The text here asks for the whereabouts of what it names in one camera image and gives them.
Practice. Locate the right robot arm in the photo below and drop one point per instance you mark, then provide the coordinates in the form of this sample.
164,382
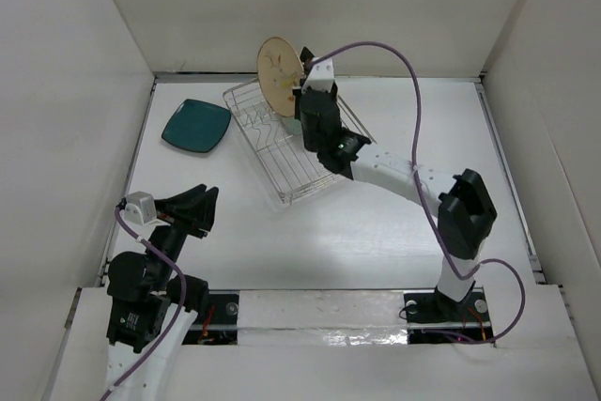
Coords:
458,207

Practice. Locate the teal square plate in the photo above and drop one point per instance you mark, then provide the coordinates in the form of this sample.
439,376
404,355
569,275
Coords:
196,126

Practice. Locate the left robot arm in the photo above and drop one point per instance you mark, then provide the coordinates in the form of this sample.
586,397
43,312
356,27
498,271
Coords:
153,302

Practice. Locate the black and amber square plate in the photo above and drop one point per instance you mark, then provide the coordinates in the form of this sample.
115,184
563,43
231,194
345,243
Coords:
306,58

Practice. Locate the wire dish rack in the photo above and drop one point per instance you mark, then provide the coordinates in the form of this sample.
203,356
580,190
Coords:
292,171

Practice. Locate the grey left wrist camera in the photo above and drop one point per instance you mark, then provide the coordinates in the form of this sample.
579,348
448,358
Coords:
139,208

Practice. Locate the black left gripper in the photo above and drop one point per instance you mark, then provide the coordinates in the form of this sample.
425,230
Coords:
174,208

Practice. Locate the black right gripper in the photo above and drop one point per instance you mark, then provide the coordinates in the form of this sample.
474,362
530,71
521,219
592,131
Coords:
297,92

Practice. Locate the beige round leaf plate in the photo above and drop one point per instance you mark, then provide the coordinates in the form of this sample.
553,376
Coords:
279,71

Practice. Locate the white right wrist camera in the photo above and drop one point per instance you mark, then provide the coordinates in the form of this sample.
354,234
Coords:
320,76

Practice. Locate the light green flower plate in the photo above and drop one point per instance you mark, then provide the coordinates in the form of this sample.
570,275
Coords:
292,125

